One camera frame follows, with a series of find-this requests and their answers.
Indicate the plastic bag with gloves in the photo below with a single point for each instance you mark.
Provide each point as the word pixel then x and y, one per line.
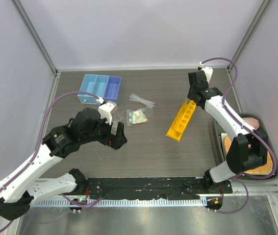
pixel 135 117

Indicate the yellow test tube rack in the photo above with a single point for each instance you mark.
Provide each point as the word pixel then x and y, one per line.
pixel 181 120

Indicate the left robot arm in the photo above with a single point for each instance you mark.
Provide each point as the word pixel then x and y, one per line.
pixel 19 191

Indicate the white slotted cable duct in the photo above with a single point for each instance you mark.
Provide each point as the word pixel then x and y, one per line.
pixel 62 202

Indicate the blue three-compartment organizer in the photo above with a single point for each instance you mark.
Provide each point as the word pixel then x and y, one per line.
pixel 103 86

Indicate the small clear glass beaker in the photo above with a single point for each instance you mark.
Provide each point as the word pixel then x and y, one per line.
pixel 114 127

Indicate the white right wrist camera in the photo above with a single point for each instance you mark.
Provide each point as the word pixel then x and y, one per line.
pixel 207 70

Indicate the larger clear glass beaker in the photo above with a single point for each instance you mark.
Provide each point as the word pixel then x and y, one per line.
pixel 119 115

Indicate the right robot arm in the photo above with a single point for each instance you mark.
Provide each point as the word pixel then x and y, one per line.
pixel 247 150

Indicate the pink paper cup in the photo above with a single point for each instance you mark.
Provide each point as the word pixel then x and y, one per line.
pixel 251 123

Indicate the clear plastic pipettes bundle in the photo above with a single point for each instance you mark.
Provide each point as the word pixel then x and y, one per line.
pixel 135 98

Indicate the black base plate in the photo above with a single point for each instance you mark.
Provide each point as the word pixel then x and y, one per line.
pixel 171 188

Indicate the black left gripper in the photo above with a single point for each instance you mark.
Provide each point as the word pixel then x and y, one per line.
pixel 116 141

